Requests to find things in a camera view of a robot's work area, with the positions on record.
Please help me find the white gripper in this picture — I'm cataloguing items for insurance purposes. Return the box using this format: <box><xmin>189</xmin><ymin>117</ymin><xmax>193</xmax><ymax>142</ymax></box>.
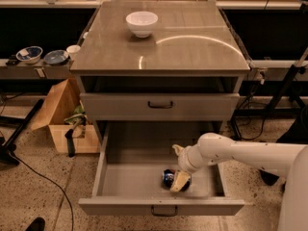
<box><xmin>170</xmin><ymin>144</ymin><xmax>209</xmax><ymax>193</ymax></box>

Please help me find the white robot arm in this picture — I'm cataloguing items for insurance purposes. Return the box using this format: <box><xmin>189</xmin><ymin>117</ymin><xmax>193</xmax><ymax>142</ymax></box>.
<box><xmin>170</xmin><ymin>133</ymin><xmax>308</xmax><ymax>231</ymax></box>

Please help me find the open grey middle drawer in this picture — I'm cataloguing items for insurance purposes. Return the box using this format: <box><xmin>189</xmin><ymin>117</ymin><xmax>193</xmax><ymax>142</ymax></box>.
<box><xmin>79</xmin><ymin>121</ymin><xmax>244</xmax><ymax>217</ymax></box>

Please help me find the grey drawer cabinet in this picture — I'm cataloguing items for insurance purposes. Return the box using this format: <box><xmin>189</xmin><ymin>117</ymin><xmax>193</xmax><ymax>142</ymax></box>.
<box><xmin>71</xmin><ymin>1</ymin><xmax>249</xmax><ymax>132</ymax></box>

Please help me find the closed grey upper drawer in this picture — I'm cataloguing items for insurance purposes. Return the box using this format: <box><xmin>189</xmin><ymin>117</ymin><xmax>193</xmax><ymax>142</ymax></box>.
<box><xmin>80</xmin><ymin>93</ymin><xmax>239</xmax><ymax>121</ymax></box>

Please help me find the black shoe right side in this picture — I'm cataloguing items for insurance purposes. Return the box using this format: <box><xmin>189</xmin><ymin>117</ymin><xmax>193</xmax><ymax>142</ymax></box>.
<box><xmin>260</xmin><ymin>170</ymin><xmax>279</xmax><ymax>186</ymax></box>

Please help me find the black shoe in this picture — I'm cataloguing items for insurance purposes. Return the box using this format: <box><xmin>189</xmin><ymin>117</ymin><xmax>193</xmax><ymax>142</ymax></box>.
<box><xmin>25</xmin><ymin>217</ymin><xmax>45</xmax><ymax>231</ymax></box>
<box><xmin>260</xmin><ymin>170</ymin><xmax>279</xmax><ymax>186</ymax></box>

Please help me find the black tool in box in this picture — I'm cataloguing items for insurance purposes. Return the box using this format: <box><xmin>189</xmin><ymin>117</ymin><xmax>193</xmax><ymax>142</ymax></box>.
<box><xmin>64</xmin><ymin>118</ymin><xmax>84</xmax><ymax>157</ymax></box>

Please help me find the cardboard box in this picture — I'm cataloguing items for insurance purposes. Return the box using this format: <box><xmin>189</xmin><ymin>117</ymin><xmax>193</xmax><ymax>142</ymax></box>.
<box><xmin>31</xmin><ymin>79</ymin><xmax>99</xmax><ymax>153</ymax></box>

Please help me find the white bowl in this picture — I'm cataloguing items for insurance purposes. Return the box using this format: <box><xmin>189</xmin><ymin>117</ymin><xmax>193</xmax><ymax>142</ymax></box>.
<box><xmin>126</xmin><ymin>12</ymin><xmax>158</xmax><ymax>38</ymax></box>

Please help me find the black shoe lower left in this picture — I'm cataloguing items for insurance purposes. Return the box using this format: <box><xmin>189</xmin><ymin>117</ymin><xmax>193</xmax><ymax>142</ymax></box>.
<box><xmin>25</xmin><ymin>217</ymin><xmax>45</xmax><ymax>231</ymax></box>

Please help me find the white paper cup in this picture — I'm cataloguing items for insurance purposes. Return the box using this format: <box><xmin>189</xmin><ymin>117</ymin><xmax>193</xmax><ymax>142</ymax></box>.
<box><xmin>66</xmin><ymin>44</ymin><xmax>81</xmax><ymax>61</ymax></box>

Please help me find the side shelf bench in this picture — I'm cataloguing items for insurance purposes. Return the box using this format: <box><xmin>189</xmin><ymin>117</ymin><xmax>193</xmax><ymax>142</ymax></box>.
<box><xmin>0</xmin><ymin>59</ymin><xmax>71</xmax><ymax>80</ymax></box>

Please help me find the black pole on floor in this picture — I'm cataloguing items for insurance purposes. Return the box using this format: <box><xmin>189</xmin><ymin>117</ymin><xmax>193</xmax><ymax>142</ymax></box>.
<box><xmin>0</xmin><ymin>99</ymin><xmax>43</xmax><ymax>166</ymax></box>

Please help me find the black floor cable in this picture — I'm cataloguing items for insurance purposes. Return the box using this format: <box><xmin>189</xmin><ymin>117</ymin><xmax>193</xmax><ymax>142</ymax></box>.
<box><xmin>9</xmin><ymin>152</ymin><xmax>75</xmax><ymax>231</ymax></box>

